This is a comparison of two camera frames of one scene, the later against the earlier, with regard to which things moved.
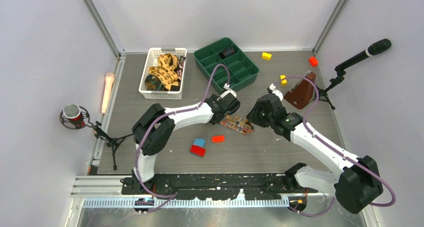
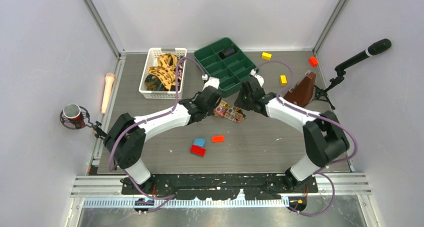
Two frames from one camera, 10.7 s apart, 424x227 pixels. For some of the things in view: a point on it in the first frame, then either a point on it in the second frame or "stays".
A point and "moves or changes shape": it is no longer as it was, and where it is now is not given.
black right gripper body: (259, 117) -> (244, 101)
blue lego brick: (200, 142) stays
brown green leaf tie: (152, 83) stays
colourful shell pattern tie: (240, 124) moves or changes shape
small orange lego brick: (218, 138) stays
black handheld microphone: (375, 48) stays
